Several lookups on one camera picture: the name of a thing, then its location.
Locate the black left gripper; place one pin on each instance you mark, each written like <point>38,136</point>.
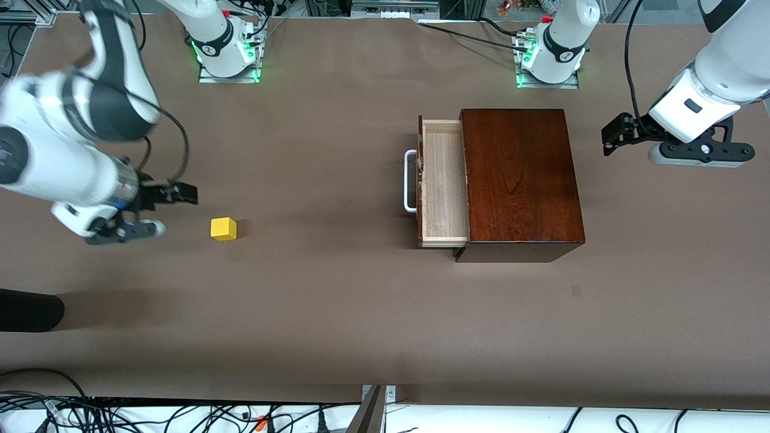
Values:
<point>639,128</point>

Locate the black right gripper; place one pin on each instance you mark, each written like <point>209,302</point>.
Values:
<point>149,192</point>

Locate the yellow cube block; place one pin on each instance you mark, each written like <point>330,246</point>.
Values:
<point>223,230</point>

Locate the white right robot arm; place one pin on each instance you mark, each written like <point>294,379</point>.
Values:
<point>60,162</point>

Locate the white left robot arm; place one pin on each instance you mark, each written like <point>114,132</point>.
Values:
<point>722,66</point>

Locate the dark brown wooden cabinet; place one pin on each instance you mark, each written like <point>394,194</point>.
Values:
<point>517,180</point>

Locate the black ribbed cylinder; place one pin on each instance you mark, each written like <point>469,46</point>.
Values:
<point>30,310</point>

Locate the silver metal box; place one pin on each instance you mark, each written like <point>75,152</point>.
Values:
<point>394,7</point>

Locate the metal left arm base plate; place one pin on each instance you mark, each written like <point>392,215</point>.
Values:
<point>571,84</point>

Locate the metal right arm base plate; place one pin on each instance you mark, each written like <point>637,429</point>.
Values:
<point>207,77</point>

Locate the aluminium frame profile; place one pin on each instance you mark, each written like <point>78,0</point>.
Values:
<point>30,18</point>

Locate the silver metal bracket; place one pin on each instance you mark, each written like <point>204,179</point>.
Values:
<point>391,394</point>

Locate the dark grey mount beam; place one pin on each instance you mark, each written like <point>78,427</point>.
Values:
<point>372,415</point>

